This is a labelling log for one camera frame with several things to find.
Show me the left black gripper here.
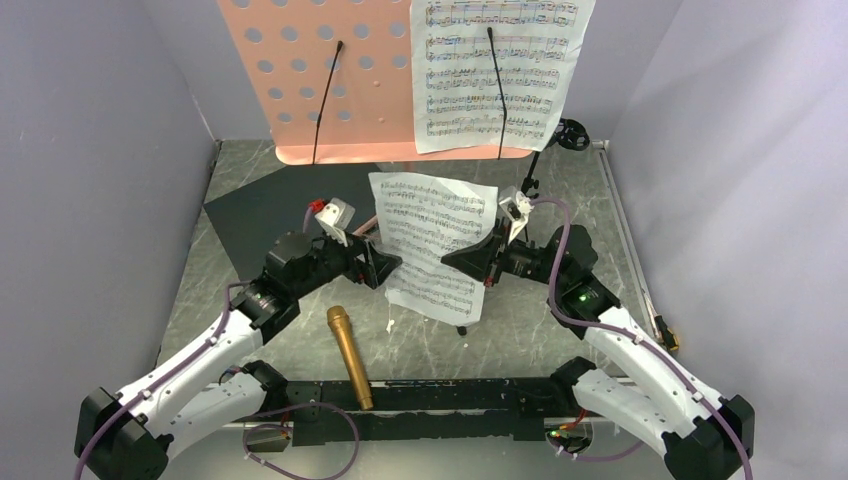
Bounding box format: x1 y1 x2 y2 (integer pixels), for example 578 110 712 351
291 225 401 300

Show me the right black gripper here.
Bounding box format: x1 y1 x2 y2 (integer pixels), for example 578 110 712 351
441 217 566 288

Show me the sheet music page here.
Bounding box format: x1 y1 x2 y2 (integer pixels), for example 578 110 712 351
409 0 595 154
369 172 498 327

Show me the gold microphone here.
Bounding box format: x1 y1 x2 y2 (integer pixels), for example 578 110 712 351
327 305 374 411

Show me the black microphone stand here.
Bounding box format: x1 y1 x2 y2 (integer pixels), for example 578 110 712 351
521 120 599 229

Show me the pink music stand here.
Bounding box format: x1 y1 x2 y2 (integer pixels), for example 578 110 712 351
220 1 542 166

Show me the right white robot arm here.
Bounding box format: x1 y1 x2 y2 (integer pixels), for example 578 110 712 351
441 225 755 479

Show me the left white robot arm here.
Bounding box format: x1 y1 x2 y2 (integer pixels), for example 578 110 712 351
73 232 402 479

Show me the black blue flat box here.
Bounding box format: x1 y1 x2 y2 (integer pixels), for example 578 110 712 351
204 163 380 280

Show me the yellow black screwdriver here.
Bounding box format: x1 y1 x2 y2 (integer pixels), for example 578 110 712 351
654 315 680 352

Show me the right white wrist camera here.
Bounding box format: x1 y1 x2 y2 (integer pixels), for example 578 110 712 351
498 186 534 244

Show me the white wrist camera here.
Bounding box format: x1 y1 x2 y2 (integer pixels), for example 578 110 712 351
498 186 534 244
310 198 355 247

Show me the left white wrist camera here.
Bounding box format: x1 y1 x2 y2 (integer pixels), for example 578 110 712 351
310 198 355 247

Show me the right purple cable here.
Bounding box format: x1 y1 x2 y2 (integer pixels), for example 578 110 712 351
529 197 757 480

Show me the purple cable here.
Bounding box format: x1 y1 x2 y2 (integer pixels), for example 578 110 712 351
529 197 757 480
72 205 362 480

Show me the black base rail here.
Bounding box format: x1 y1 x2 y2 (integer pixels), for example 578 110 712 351
243 377 594 449

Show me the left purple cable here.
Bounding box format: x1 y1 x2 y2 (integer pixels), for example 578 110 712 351
72 205 362 480

